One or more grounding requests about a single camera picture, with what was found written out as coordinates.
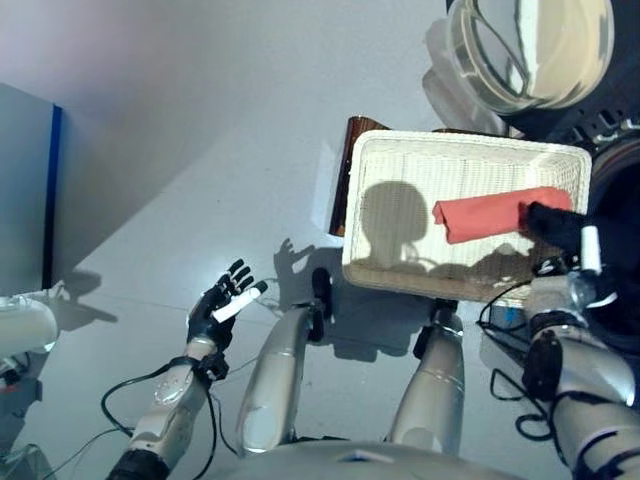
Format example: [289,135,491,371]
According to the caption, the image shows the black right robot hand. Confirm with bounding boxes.
[519,199,601,275]

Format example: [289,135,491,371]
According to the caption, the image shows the red cloth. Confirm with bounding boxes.
[431,186,574,246]

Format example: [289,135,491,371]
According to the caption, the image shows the white rounded machine base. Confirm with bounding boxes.
[0,292,61,357]

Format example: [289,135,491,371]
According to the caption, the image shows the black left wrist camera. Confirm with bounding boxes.
[201,351,232,382]

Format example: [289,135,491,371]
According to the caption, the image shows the brown wooden stool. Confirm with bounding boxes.
[327,114,392,237]

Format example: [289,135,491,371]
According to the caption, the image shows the grey panel with blue edge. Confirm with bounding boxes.
[0,82,64,291]

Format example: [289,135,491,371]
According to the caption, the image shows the round glass washer door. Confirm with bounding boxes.
[422,0,640,135]

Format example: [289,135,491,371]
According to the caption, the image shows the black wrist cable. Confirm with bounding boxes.
[477,279,562,442]
[99,358,241,471]

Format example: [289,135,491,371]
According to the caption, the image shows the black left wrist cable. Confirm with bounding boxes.
[99,358,241,471]

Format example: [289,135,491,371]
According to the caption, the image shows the silver right robot leg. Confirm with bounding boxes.
[387,298,467,457]

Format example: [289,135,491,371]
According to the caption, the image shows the silver left robot leg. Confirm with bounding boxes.
[234,267,334,459]

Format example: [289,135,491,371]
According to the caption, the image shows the white wicker basket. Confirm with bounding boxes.
[341,129,594,304]

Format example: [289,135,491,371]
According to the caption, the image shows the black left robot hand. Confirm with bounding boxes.
[185,257,270,354]

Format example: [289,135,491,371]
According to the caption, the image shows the silver robot torso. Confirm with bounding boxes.
[199,437,571,480]

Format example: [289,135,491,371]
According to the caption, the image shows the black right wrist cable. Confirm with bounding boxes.
[477,279,562,442]

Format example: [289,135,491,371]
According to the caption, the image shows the dark grey washing machine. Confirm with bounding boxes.
[479,99,640,351]

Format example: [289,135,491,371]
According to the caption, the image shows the silver robot leg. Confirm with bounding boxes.
[234,267,334,459]
[387,298,467,457]

